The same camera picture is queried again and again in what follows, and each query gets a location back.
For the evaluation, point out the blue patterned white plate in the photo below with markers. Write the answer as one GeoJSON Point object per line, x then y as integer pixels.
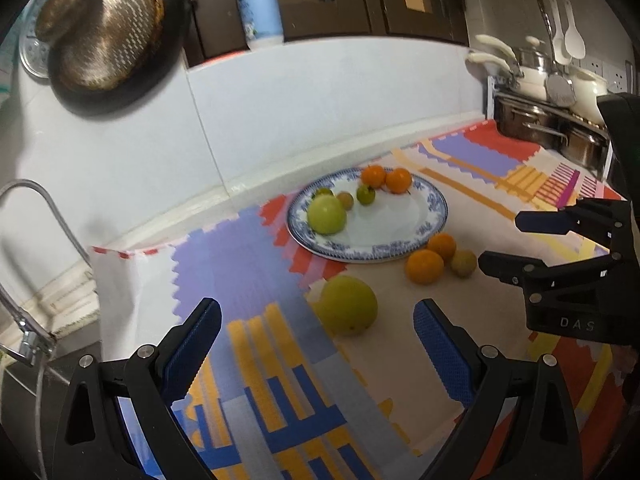
{"type": "Point", "coordinates": [390, 220]}

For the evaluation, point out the large yellow-green apple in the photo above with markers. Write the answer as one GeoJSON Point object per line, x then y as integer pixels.
{"type": "Point", "coordinates": [346, 305]}

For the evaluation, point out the stainless steel sink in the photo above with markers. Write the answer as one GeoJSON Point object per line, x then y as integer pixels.
{"type": "Point", "coordinates": [27, 410]}

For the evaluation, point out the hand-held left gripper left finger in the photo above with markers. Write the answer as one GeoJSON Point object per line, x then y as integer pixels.
{"type": "Point", "coordinates": [192, 350]}

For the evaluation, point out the dark brown window frame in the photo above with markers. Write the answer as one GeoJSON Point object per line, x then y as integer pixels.
{"type": "Point", "coordinates": [345, 0]}

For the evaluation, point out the white pot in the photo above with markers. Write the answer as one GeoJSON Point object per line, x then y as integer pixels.
{"type": "Point", "coordinates": [587, 92]}

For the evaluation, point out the colourful patterned table cloth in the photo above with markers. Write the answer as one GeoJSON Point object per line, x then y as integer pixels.
{"type": "Point", "coordinates": [240, 270]}

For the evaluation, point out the small yellow plum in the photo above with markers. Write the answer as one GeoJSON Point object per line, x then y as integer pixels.
{"type": "Point", "coordinates": [463, 263]}
{"type": "Point", "coordinates": [345, 200]}

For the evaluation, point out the thin gooseneck faucet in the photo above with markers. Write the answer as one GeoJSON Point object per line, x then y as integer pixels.
{"type": "Point", "coordinates": [50, 200]}

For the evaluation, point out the white rice spoon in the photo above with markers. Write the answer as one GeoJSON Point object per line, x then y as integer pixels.
{"type": "Point", "coordinates": [560, 50]}
{"type": "Point", "coordinates": [575, 42]}

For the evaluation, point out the round metal steamer plate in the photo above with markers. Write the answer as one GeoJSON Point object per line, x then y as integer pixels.
{"type": "Point", "coordinates": [30, 55]}

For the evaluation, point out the white pump soap bottle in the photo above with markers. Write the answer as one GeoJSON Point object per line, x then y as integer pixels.
{"type": "Point", "coordinates": [260, 10]}

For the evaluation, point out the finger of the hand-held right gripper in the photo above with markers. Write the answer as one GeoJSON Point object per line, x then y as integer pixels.
{"type": "Point", "coordinates": [510, 267]}
{"type": "Point", "coordinates": [542, 222]}

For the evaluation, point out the orange tangerine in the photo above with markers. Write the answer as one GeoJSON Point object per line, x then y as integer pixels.
{"type": "Point", "coordinates": [373, 175]}
{"type": "Point", "coordinates": [424, 267]}
{"type": "Point", "coordinates": [443, 245]}
{"type": "Point", "coordinates": [398, 180]}

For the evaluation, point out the steel slotted spatula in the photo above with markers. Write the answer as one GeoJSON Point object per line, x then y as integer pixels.
{"type": "Point", "coordinates": [561, 90]}

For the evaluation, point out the black frying pan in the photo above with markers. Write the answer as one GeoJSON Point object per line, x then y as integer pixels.
{"type": "Point", "coordinates": [170, 40]}

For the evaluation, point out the chrome kitchen faucet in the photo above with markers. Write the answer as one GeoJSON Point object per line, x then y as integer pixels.
{"type": "Point", "coordinates": [37, 345]}

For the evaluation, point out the white wall power outlet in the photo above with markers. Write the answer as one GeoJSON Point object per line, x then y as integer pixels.
{"type": "Point", "coordinates": [610, 74]}

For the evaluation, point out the pale green apple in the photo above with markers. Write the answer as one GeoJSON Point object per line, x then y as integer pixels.
{"type": "Point", "coordinates": [326, 214]}

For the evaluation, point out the small brass pan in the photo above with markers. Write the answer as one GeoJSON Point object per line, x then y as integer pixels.
{"type": "Point", "coordinates": [65, 10]}

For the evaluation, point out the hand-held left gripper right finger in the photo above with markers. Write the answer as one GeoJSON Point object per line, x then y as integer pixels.
{"type": "Point", "coordinates": [445, 350]}

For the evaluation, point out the small green tomato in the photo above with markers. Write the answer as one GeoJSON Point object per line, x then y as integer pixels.
{"type": "Point", "coordinates": [365, 194]}
{"type": "Point", "coordinates": [322, 192]}

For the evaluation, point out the steel pots on rack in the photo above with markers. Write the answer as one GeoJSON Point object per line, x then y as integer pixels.
{"type": "Point", "coordinates": [488, 100]}

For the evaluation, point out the gold perforated strainer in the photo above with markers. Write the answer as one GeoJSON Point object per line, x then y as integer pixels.
{"type": "Point", "coordinates": [115, 40]}

